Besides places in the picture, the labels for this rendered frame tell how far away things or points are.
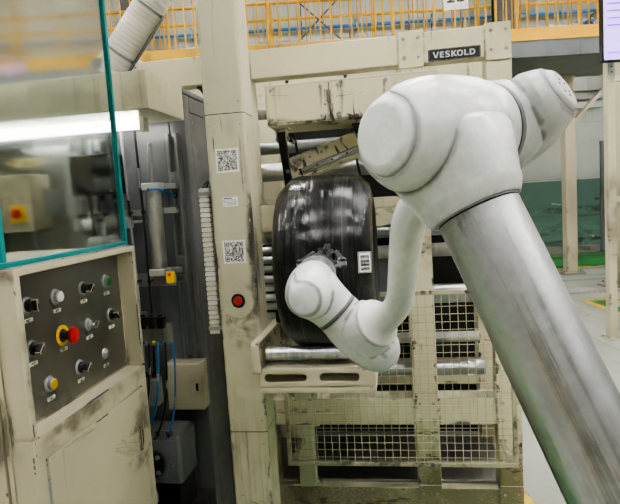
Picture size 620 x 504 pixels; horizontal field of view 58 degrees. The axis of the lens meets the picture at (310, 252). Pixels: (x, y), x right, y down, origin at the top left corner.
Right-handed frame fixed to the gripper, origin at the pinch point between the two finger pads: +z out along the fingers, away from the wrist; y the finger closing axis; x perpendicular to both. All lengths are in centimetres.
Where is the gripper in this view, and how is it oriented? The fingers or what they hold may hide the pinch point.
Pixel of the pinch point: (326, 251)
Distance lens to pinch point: 152.2
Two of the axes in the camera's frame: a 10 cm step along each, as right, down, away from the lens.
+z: 1.4, -2.4, 9.6
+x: 0.8, 9.7, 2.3
